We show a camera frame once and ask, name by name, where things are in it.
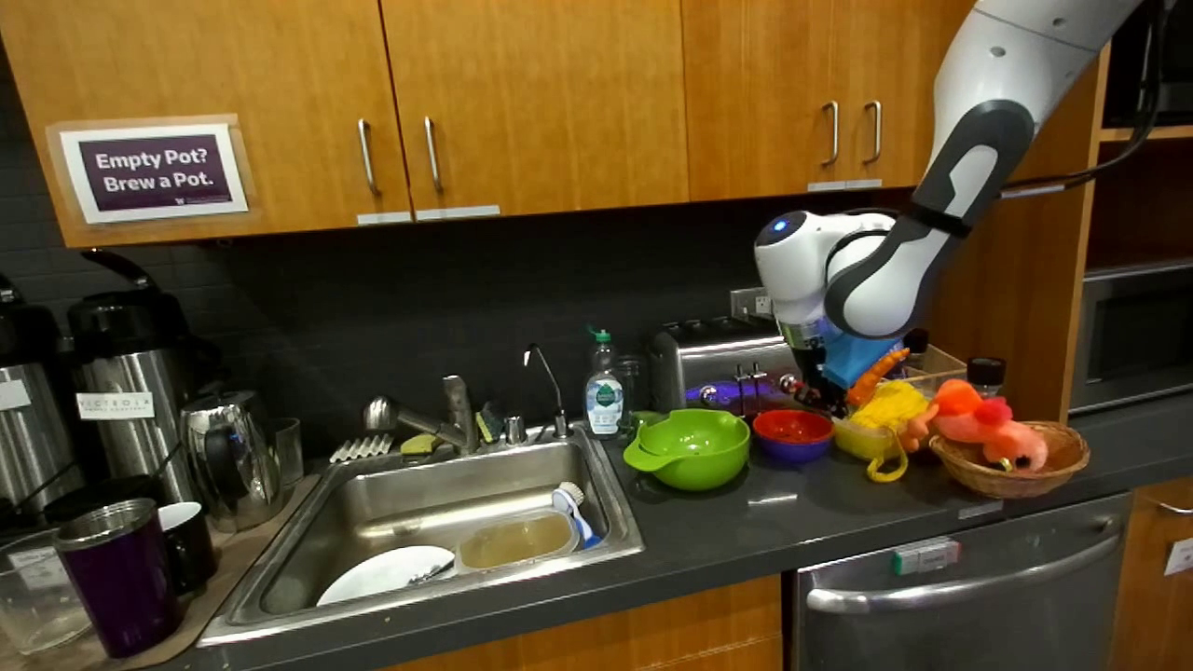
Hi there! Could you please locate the blue plastic bowl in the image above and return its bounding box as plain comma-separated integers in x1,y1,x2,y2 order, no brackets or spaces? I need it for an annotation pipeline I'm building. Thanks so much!
754,438,835,470

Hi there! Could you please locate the tall wooden shelf unit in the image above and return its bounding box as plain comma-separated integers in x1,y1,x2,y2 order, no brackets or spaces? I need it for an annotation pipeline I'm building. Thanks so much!
918,0,1193,429

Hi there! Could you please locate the tan counter mat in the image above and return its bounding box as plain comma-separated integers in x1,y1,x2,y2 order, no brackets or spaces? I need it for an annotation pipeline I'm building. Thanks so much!
0,466,328,671

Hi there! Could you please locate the metal sink faucet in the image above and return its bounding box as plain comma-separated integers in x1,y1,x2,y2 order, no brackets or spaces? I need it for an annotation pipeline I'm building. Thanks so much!
357,371,486,459

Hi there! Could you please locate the wooden base cabinet door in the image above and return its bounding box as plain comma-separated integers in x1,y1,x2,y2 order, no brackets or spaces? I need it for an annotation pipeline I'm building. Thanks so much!
379,571,789,671

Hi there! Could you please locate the clear drinking glass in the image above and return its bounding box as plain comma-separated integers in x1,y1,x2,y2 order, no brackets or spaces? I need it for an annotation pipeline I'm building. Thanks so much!
263,417,308,502

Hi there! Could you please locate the metal cabinet handle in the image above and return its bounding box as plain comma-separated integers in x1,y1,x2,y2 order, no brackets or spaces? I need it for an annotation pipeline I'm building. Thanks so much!
352,117,379,199
815,96,845,172
419,114,446,193
857,96,887,172

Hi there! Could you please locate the yellow knitted cord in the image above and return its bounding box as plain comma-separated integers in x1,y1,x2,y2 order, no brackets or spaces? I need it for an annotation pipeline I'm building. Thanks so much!
852,377,932,489

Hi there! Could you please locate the white and blue dish brush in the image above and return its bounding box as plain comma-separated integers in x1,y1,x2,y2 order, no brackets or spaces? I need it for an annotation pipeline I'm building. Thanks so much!
548,479,608,552

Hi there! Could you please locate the narrow wooden base cabinet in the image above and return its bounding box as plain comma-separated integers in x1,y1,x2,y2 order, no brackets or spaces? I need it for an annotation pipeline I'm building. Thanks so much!
1110,475,1193,671

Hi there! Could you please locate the built-in steel appliance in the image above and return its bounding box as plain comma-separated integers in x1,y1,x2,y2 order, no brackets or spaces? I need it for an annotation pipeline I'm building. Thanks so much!
1070,260,1193,417

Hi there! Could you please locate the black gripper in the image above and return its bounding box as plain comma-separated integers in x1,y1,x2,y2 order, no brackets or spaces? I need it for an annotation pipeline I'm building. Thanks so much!
789,327,866,408

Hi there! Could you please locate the purple steel tumbler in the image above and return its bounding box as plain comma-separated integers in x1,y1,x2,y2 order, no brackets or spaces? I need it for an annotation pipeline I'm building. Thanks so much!
51,496,178,664

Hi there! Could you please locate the red plastic bowl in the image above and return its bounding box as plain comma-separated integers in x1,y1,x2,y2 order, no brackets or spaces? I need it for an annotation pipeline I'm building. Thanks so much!
749,408,838,452

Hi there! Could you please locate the shiny metal kettle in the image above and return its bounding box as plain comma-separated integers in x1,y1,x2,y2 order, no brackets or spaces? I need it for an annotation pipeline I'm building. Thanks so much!
178,383,283,532

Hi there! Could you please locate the stainless steel sink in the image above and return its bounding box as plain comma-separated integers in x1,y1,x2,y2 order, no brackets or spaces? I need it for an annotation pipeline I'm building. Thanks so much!
198,423,647,652

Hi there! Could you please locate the clear dish soap bottle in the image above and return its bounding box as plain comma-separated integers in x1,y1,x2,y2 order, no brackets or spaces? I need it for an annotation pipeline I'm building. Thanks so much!
583,324,630,443

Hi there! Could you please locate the pink plush toy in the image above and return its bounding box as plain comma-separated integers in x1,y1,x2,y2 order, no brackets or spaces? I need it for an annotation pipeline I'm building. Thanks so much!
977,417,1055,479

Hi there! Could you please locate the stainless steel dishwasher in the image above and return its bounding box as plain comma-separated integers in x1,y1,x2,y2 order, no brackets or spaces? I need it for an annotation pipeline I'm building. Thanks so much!
788,494,1137,671

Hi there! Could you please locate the steel microwave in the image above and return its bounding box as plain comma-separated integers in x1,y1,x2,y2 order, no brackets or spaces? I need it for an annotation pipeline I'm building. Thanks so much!
1102,0,1193,130

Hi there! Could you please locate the black lidded jar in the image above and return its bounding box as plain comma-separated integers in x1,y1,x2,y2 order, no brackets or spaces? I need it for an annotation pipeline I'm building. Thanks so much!
964,356,1012,401

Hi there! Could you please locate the thin gooseneck water spout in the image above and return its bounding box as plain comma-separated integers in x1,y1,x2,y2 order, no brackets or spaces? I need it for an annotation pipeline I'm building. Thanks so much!
516,343,574,449

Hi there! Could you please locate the wall power outlet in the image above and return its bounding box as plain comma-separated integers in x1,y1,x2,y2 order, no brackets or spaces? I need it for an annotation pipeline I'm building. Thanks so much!
728,284,772,324

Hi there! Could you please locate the green plastic bowl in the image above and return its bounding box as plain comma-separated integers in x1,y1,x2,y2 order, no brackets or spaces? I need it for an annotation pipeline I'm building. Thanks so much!
620,402,757,496

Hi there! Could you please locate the black mug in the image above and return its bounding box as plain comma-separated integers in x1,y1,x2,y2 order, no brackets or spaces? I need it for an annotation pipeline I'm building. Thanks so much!
154,496,225,602

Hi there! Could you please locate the orange plush toy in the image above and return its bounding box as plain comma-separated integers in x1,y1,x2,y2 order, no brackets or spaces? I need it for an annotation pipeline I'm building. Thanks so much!
922,377,1019,449

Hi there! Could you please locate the purple brew a pot sign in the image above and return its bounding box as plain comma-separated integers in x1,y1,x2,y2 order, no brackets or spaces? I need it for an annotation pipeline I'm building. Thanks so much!
47,117,257,233

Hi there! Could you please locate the wooden condiment tray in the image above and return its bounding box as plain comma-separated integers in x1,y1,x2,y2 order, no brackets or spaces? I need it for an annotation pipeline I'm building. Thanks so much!
893,341,972,401

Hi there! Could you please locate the clear plastic container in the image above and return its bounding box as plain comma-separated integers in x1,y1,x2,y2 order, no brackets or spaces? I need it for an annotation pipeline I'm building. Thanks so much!
0,531,93,659

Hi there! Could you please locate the orange carrot toy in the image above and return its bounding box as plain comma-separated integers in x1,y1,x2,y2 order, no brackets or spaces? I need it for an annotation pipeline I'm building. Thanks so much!
844,348,915,412

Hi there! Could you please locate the wicker basket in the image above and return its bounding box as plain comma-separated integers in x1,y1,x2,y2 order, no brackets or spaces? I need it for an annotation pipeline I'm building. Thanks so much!
923,417,1095,502

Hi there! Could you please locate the white plate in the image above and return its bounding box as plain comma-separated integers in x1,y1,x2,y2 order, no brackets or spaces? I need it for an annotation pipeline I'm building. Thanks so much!
313,542,464,611

